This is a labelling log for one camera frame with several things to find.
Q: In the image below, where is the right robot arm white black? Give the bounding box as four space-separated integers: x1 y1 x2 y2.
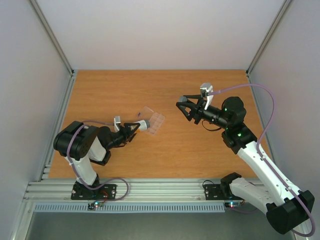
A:
176 95 315 235

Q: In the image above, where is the right small circuit board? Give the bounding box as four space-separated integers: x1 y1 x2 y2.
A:
224 200 245 209

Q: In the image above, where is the left small circuit board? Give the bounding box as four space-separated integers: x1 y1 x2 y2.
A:
87 201 104 211

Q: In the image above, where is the left aluminium corner post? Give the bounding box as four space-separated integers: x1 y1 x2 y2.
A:
29 0 74 76

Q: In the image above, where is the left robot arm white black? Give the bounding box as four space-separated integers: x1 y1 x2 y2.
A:
53 121 141 203

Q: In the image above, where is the aluminium front frame rail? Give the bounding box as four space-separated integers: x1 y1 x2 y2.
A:
22 177 298 202

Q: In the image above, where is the orange pill bottle grey cap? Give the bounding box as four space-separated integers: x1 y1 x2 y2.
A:
134 119 151 132

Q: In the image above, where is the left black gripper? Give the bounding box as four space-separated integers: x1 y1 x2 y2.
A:
107 122 140 150

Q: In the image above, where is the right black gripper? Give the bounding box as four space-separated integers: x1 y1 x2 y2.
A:
176 94 231 130

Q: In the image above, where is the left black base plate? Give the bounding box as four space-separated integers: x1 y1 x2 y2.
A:
70 181 117 201

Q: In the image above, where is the grey slotted cable duct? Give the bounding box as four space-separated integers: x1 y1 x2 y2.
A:
34 202 225 214

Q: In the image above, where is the aluminium corner post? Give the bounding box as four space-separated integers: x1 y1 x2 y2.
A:
29 0 74 76
245 0 293 77

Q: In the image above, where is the small circuit board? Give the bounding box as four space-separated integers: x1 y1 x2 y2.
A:
87 201 104 211
224 200 245 209

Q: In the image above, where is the clear plastic pill organizer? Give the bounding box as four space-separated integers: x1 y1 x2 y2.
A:
137 106 165 136

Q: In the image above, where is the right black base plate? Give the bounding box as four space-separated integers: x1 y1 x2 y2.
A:
202 183 244 201

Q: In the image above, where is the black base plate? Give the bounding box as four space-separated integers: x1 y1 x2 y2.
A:
202 183 244 201
70 181 117 201

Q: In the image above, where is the right aluminium corner post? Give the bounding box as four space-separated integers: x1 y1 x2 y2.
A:
245 0 293 77

